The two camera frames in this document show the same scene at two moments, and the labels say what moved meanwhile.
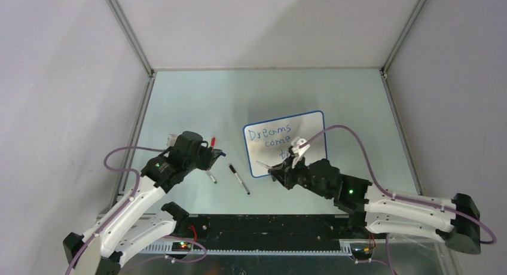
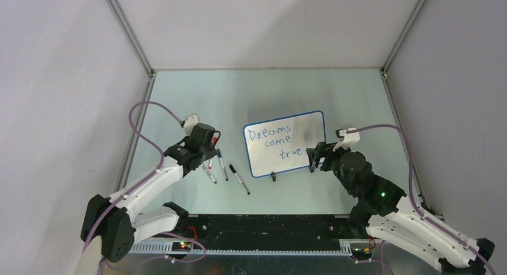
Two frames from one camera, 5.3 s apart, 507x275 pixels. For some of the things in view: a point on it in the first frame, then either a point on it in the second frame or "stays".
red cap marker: (210, 175) stays
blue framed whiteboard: (267, 141) stays
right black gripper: (284, 173) → (322, 150)
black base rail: (264, 232) stays
